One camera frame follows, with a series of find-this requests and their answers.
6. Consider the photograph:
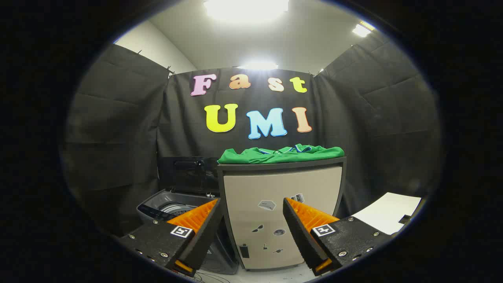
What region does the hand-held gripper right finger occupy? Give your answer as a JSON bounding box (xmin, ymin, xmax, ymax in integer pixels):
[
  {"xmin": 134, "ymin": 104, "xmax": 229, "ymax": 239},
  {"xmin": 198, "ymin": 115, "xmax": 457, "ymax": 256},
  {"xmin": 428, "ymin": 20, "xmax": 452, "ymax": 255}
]
[{"xmin": 282, "ymin": 197, "xmax": 394, "ymax": 276}]

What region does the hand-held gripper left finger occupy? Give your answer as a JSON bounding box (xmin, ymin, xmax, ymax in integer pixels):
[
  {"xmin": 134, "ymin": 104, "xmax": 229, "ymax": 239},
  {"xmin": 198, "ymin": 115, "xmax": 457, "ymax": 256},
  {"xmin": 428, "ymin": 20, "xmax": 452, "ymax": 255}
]
[{"xmin": 119, "ymin": 198, "xmax": 224, "ymax": 278}]

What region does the grey washing machine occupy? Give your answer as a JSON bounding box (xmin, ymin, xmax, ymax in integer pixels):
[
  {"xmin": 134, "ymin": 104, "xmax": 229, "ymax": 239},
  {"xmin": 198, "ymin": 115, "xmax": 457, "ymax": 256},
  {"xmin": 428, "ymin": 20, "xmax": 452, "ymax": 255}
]
[{"xmin": 136, "ymin": 189, "xmax": 240, "ymax": 275}]

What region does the dark washing machine lid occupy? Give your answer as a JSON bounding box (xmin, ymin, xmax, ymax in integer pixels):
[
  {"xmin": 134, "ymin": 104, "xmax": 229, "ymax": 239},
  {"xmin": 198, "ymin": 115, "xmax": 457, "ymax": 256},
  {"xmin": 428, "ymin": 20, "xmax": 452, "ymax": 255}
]
[{"xmin": 158, "ymin": 156, "xmax": 220, "ymax": 194}]

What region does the green polo shirt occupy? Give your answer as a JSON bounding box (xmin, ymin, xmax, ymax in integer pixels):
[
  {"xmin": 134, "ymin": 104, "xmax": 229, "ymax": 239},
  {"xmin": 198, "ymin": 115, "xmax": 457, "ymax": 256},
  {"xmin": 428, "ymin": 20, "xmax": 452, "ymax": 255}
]
[{"xmin": 217, "ymin": 144, "xmax": 345, "ymax": 165}]

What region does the white flat board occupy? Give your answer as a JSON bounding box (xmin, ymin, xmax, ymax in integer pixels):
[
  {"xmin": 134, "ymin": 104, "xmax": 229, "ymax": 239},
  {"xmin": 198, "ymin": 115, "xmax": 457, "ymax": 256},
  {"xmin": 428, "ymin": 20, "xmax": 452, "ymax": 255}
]
[{"xmin": 351, "ymin": 192, "xmax": 422, "ymax": 235}]

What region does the black backdrop cloth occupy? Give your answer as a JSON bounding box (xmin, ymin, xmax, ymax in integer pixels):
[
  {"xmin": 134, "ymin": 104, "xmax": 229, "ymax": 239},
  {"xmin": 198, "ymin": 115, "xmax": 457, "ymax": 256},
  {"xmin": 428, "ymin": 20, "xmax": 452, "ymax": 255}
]
[{"xmin": 59, "ymin": 43, "xmax": 444, "ymax": 236}]

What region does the ceiling light panel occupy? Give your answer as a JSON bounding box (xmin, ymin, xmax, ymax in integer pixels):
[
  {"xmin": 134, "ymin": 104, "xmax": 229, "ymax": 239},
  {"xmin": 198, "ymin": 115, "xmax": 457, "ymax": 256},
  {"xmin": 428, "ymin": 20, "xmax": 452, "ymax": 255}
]
[
  {"xmin": 239, "ymin": 61, "xmax": 279, "ymax": 71},
  {"xmin": 352, "ymin": 22, "xmax": 374, "ymax": 38},
  {"xmin": 203, "ymin": 0, "xmax": 289, "ymax": 22}
]

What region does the beige cabinet with dark frame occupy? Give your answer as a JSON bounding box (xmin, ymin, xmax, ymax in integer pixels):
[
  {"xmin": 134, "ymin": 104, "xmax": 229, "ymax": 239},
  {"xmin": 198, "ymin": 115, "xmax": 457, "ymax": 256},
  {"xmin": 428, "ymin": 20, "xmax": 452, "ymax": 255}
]
[{"xmin": 217, "ymin": 157, "xmax": 348, "ymax": 271}]

